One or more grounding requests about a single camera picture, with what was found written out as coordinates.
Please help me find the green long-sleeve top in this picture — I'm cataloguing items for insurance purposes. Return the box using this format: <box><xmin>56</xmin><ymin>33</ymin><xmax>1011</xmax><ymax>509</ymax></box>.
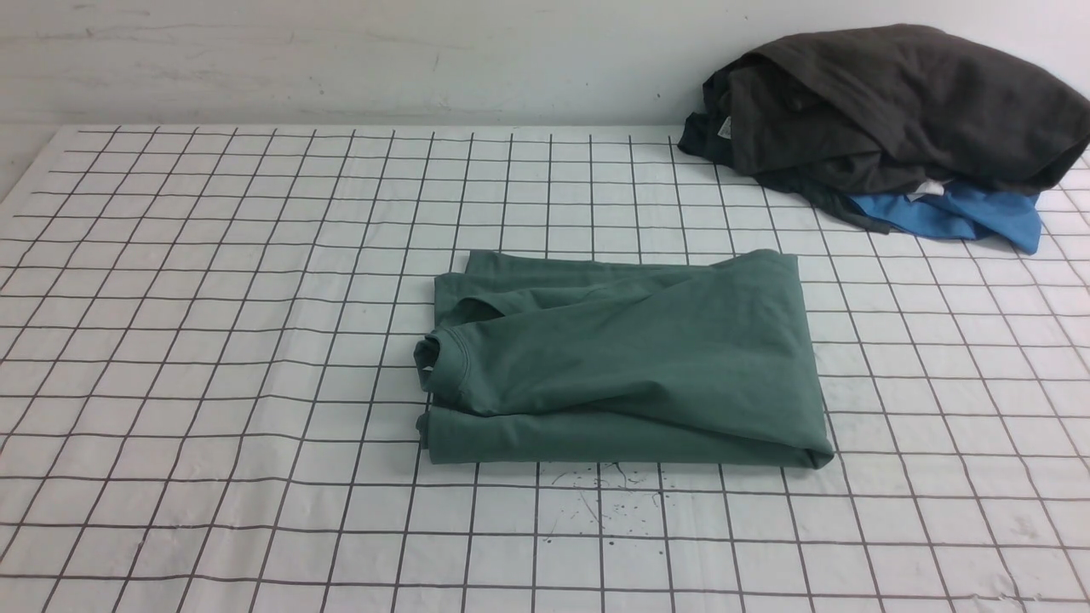
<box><xmin>413</xmin><ymin>249</ymin><xmax>835</xmax><ymax>469</ymax></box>

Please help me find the dark grey garment pile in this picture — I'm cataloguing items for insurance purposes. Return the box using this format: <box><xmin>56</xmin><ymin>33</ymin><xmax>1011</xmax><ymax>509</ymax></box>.
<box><xmin>678</xmin><ymin>24</ymin><xmax>1089</xmax><ymax>233</ymax></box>

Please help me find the white grid tablecloth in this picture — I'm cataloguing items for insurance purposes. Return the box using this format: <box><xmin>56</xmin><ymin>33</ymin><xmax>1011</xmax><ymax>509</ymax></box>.
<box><xmin>1</xmin><ymin>125</ymin><xmax>1089</xmax><ymax>612</ymax></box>

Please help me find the blue garment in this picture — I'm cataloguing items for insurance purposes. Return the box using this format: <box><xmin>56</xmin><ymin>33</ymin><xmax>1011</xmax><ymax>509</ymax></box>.
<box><xmin>848</xmin><ymin>181</ymin><xmax>1042</xmax><ymax>255</ymax></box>

